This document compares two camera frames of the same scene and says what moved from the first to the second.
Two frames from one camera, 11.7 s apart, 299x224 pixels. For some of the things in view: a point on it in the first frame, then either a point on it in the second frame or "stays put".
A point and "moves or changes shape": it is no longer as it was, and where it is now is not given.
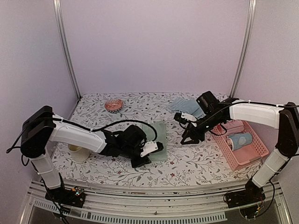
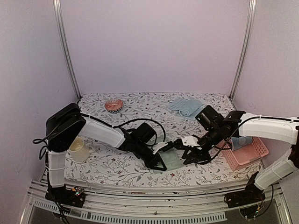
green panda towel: x=160 y=127 moves or changes shape
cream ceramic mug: x=79 y=154 stays put
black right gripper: x=193 y=132 → x=200 y=156
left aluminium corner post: x=57 y=12 stays put
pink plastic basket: x=241 y=157 stays put
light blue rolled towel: x=185 y=106 stays put
